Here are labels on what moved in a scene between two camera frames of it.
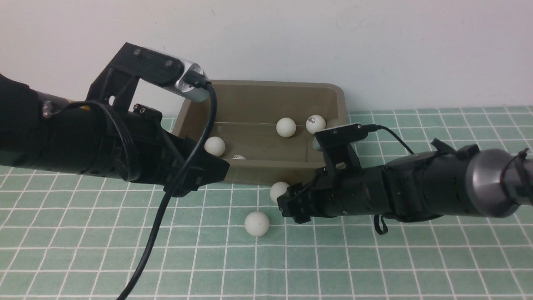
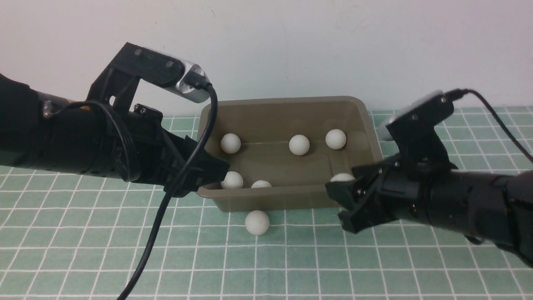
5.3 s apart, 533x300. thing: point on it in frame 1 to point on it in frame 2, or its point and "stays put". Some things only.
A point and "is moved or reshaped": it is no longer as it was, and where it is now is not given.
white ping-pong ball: x=215 y=145 to x=230 y=143
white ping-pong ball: x=315 y=123 is moved or reshaped
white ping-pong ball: x=286 y=127 to x=299 y=145
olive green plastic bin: x=265 y=129 is moved or reshaped
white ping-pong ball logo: x=277 y=189 to x=261 y=183
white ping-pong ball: x=256 y=223 stays put
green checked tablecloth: x=68 y=238 stays put
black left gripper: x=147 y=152 stays put
